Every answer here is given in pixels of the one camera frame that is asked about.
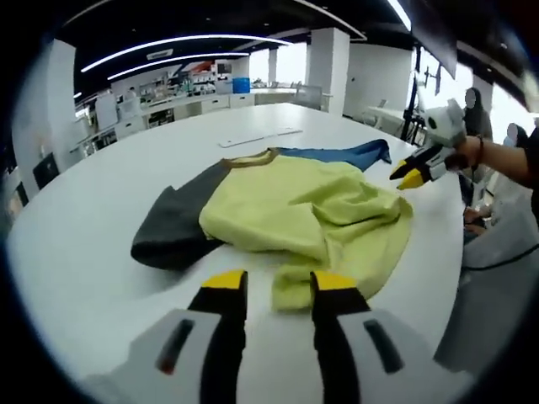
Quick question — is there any black hanging screen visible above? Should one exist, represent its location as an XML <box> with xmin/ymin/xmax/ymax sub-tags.
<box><xmin>410</xmin><ymin>0</ymin><xmax>459</xmax><ymax>79</ymax></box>

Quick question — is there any narrow white pillar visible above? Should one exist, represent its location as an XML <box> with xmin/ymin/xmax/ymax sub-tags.
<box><xmin>308</xmin><ymin>27</ymin><xmax>351</xmax><ymax>115</ymax></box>

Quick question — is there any mesh office chair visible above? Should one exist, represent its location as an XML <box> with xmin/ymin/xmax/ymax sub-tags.
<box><xmin>294</xmin><ymin>83</ymin><xmax>324</xmax><ymax>112</ymax></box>

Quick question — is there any person's right hand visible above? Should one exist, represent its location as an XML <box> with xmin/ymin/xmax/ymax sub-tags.
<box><xmin>445</xmin><ymin>136</ymin><xmax>482</xmax><ymax>173</ymax></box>

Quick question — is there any black cable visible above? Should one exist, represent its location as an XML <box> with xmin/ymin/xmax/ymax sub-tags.
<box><xmin>462</xmin><ymin>245</ymin><xmax>539</xmax><ymax>271</ymax></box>

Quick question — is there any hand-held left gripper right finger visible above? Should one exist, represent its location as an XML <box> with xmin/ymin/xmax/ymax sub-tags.
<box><xmin>309</xmin><ymin>269</ymin><xmax>464</xmax><ymax>404</ymax></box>

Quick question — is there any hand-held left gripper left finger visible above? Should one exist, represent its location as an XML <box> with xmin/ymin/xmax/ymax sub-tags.
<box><xmin>83</xmin><ymin>268</ymin><xmax>249</xmax><ymax>404</ymax></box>

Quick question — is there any black cabinet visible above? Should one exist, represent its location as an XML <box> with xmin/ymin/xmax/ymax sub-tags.
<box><xmin>32</xmin><ymin>151</ymin><xmax>61</xmax><ymax>190</ymax></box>

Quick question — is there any straight ceiling light strip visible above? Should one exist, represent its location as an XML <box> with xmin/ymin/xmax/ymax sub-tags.
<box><xmin>386</xmin><ymin>0</ymin><xmax>413</xmax><ymax>31</ymax></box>

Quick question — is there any white lab counter row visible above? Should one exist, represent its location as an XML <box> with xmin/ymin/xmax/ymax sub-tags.
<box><xmin>75</xmin><ymin>91</ymin><xmax>256</xmax><ymax>146</ymax></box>

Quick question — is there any wide white pillar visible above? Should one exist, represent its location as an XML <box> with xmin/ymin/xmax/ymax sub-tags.
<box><xmin>12</xmin><ymin>40</ymin><xmax>77</xmax><ymax>191</ymax></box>

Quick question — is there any white template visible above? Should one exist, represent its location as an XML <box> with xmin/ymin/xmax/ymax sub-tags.
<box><xmin>217</xmin><ymin>126</ymin><xmax>304</xmax><ymax>149</ymax></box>

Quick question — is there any long curved ceiling light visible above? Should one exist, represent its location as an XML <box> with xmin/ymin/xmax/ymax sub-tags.
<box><xmin>79</xmin><ymin>35</ymin><xmax>292</xmax><ymax>73</ymax></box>

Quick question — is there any yellow blue grey garment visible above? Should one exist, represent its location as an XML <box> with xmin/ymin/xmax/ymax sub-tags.
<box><xmin>130</xmin><ymin>138</ymin><xmax>416</xmax><ymax>315</ymax></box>

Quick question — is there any short curved ceiling light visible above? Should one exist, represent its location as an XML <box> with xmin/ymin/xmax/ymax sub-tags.
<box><xmin>106</xmin><ymin>51</ymin><xmax>250</xmax><ymax>82</ymax></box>

